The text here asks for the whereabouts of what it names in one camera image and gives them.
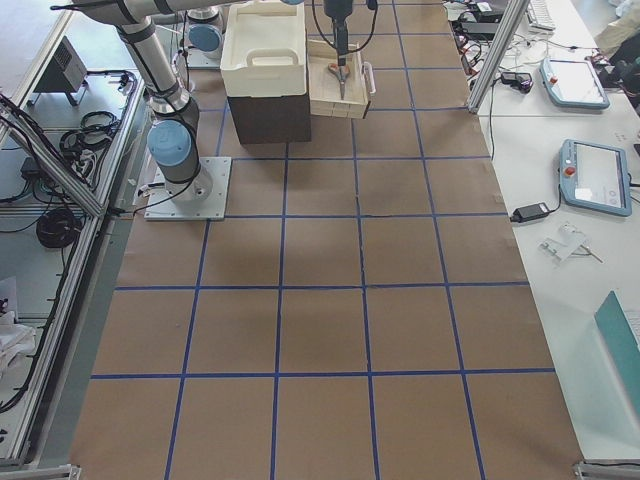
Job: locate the white drawer handle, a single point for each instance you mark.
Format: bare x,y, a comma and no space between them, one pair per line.
369,79

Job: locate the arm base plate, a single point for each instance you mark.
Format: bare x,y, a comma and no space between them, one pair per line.
205,198

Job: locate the white plastic tray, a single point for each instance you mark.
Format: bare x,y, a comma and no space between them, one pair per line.
264,51

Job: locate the grey orange scissors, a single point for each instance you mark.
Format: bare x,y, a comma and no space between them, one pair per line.
341,73

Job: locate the aluminium frame post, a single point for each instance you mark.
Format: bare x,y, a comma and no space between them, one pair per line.
514,12

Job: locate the blue teach pendant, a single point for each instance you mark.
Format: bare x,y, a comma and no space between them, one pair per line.
595,177
573,84

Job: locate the black power adapter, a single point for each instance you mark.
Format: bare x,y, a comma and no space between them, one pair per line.
529,213

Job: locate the wooden drawer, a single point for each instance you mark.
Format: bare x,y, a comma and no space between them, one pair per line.
328,96

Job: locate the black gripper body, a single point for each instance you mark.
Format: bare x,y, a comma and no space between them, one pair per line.
337,8

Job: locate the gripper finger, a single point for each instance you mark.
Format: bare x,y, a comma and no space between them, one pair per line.
340,33

